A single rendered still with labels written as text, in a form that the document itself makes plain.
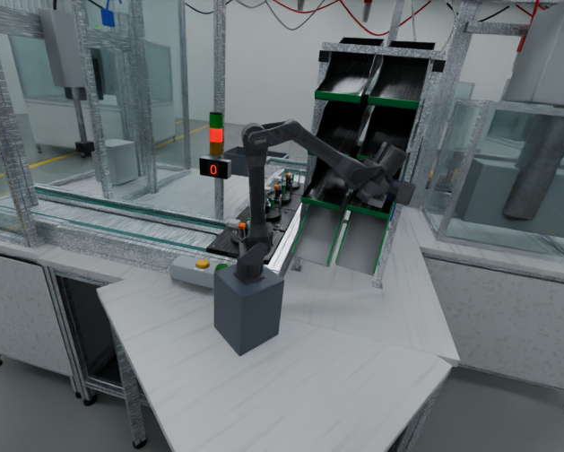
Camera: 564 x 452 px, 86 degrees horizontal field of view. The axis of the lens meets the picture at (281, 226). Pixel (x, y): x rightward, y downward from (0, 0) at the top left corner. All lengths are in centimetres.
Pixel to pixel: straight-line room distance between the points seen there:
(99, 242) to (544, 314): 208
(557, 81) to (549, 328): 118
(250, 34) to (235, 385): 1141
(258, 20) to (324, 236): 1099
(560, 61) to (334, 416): 162
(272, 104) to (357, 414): 1119
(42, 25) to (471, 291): 234
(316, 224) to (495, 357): 141
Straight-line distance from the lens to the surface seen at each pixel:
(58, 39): 182
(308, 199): 99
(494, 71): 1310
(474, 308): 194
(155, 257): 121
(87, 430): 193
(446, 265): 176
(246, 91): 1176
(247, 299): 78
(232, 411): 82
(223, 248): 114
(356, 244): 110
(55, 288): 153
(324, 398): 86
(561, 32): 183
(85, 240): 138
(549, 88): 182
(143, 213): 152
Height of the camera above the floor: 154
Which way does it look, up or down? 25 degrees down
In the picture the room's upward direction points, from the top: 6 degrees clockwise
